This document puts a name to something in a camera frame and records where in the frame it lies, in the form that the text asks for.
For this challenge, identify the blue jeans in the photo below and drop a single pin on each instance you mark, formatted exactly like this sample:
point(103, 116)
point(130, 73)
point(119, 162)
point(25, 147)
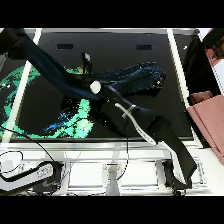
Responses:
point(143, 76)

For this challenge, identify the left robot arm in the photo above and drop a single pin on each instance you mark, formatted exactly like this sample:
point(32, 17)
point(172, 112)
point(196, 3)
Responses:
point(30, 175)

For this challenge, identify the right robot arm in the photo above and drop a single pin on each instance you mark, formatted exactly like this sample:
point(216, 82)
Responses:
point(166, 133)

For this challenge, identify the heap of clothes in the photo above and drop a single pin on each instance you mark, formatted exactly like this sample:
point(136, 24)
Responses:
point(215, 46)

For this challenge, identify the brown garment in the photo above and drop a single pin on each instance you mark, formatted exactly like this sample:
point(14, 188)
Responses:
point(200, 97)

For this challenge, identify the black garment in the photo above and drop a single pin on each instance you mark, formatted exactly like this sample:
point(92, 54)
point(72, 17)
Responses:
point(196, 66)

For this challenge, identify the pink garment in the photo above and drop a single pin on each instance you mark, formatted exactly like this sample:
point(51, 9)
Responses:
point(210, 126)

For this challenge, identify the silver frame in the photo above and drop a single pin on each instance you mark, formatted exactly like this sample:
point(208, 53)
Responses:
point(113, 166)

